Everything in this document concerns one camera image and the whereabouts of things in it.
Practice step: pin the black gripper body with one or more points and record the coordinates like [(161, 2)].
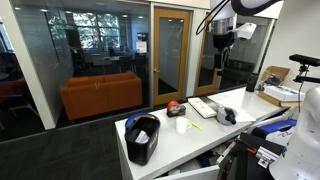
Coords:
[(223, 40)]

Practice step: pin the black mounting plate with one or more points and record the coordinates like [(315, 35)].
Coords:
[(246, 160)]

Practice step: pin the black camera on stand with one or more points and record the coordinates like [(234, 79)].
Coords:
[(305, 60)]

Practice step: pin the white paper notice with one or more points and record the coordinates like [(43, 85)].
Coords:
[(141, 46)]

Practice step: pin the orange sofa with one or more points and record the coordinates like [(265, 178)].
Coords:
[(101, 93)]

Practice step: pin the white flat box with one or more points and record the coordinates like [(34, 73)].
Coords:
[(283, 92)]

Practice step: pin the black trash bin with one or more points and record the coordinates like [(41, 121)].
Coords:
[(142, 140)]

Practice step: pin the yellow food piece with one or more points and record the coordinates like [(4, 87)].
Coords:
[(151, 117)]

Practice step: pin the black dispenser with red tape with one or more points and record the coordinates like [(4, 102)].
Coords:
[(175, 108)]

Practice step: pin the yellow highlighter pen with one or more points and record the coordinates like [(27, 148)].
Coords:
[(195, 125)]

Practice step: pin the black cylinder cup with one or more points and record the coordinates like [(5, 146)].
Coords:
[(252, 82)]

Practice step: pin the blue and white bag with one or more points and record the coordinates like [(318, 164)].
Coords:
[(275, 126)]

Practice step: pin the wooden door with glass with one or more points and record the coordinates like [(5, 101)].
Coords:
[(206, 73), (171, 56)]

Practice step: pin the crumpled white paper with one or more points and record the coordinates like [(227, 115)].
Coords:
[(142, 137)]

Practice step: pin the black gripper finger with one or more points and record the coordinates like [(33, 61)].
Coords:
[(226, 56), (218, 65)]

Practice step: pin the white textbook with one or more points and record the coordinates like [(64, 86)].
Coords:
[(201, 106)]

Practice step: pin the white metal drawer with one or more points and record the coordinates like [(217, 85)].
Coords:
[(266, 116), (193, 173)]

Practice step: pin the open cardboard box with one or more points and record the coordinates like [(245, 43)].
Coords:
[(275, 80)]

